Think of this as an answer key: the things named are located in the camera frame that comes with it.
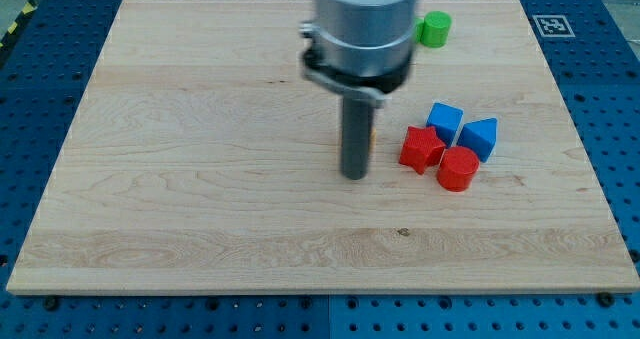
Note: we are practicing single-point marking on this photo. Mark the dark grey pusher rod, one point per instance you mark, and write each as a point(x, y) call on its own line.
point(357, 118)

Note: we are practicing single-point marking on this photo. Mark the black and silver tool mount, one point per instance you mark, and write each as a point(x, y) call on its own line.
point(364, 74)

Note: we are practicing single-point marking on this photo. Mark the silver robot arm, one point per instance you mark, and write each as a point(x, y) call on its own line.
point(365, 22)

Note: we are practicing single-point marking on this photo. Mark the green block behind arm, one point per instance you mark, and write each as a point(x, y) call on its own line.
point(418, 30)

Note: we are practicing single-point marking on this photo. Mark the yellow block behind rod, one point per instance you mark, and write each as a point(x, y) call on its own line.
point(373, 137)

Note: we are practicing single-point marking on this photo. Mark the red star block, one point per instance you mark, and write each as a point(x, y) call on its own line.
point(422, 148)

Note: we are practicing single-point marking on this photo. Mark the blue cube block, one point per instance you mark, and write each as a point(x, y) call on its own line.
point(446, 121)

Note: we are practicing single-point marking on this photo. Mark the green cylinder block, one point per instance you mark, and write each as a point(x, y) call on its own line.
point(435, 30)

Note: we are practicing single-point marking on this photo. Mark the red cylinder block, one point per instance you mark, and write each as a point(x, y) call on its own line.
point(457, 169)

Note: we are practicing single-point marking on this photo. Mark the blue triangle block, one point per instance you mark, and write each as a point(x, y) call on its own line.
point(479, 136)

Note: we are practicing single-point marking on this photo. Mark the white fiducial marker tag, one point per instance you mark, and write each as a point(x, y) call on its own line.
point(553, 26)

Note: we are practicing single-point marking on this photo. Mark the yellow black hazard tape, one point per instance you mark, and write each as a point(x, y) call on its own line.
point(18, 25)

